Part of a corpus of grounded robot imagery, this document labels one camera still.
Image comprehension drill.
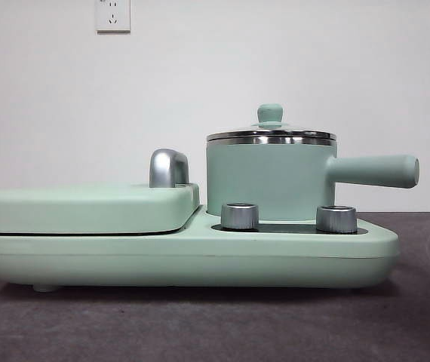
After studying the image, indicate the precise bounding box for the white wall socket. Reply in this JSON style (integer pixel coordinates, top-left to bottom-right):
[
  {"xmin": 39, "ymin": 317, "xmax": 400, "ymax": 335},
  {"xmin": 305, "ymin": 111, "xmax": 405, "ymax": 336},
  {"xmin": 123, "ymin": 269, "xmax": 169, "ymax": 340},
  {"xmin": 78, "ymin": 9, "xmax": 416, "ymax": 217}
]
[{"xmin": 94, "ymin": 0, "xmax": 131, "ymax": 33}]

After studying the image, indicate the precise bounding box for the mint green breakfast machine base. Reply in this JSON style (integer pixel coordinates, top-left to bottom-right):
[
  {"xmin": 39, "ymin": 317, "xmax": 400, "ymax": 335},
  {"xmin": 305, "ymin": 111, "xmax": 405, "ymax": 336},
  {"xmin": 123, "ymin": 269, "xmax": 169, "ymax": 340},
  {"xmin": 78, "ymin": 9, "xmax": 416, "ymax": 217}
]
[{"xmin": 0, "ymin": 205, "xmax": 401, "ymax": 293}]

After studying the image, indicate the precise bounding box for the mint green griddle cover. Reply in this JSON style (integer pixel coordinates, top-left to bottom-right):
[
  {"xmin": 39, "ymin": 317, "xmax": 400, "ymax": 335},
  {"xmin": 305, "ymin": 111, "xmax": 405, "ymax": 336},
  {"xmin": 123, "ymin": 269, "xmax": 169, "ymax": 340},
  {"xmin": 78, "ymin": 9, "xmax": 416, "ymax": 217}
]
[{"xmin": 0, "ymin": 182, "xmax": 201, "ymax": 235}]

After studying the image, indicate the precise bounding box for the chrome cover handle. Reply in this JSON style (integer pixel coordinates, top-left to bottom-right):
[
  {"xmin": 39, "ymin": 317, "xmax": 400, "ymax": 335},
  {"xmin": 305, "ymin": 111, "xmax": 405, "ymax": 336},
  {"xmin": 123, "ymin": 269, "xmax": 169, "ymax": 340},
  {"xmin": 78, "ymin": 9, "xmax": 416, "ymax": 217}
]
[{"xmin": 149, "ymin": 149, "xmax": 190, "ymax": 189}]

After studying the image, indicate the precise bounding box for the glass lid with green knob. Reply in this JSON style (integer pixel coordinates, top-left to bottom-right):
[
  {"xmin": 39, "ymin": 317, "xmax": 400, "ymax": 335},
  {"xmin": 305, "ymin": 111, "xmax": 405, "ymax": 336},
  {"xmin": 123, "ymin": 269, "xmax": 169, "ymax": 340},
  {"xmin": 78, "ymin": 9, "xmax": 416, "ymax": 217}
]
[{"xmin": 205, "ymin": 103, "xmax": 339, "ymax": 143}]

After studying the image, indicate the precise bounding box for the chrome control knob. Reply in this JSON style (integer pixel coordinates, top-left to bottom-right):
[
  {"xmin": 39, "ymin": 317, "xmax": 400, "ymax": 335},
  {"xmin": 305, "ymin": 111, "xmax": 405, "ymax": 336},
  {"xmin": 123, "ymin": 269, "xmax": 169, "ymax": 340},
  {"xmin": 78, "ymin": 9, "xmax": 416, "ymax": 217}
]
[
  {"xmin": 220, "ymin": 202, "xmax": 260, "ymax": 230},
  {"xmin": 315, "ymin": 205, "xmax": 358, "ymax": 232}
]

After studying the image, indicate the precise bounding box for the mint green pot with handle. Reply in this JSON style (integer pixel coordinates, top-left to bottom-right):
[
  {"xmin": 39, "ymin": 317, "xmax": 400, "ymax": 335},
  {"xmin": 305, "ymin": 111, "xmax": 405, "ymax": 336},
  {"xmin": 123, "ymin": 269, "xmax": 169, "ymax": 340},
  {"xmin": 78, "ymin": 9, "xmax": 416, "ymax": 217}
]
[{"xmin": 206, "ymin": 136, "xmax": 421, "ymax": 224}]

